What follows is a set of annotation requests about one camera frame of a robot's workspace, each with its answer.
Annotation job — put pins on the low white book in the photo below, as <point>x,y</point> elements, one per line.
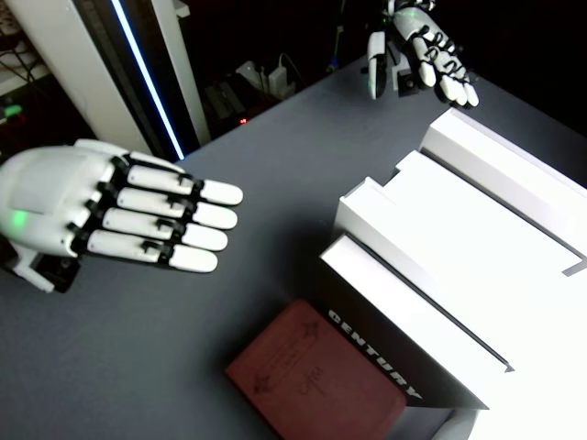
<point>367,215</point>

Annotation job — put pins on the black Century book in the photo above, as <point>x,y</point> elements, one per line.
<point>367,321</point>

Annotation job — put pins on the black box with red light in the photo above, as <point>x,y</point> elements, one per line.
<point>227,103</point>

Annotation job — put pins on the white charger block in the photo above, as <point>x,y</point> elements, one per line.
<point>280,81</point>

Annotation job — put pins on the white power adapter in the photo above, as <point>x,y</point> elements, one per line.
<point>251,73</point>

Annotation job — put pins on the red-brown leather book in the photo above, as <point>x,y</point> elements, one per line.
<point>312,376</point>

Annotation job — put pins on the large white book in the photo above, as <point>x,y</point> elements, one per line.
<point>458,206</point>

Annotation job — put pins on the white special issue book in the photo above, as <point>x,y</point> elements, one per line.
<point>504,156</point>

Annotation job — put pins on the white column with blue light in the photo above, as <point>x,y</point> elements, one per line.
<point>91,69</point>

